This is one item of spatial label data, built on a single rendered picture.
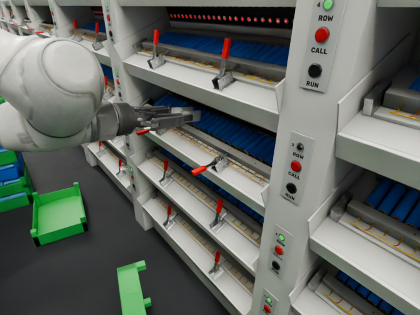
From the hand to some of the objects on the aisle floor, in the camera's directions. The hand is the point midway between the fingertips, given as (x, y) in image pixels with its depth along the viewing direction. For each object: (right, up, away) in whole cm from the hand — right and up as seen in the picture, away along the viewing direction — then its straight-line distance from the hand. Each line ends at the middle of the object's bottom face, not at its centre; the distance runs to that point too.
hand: (186, 114), depth 73 cm
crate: (-12, -68, +3) cm, 69 cm away
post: (-18, -40, +54) cm, 69 cm away
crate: (-63, -40, +52) cm, 91 cm away
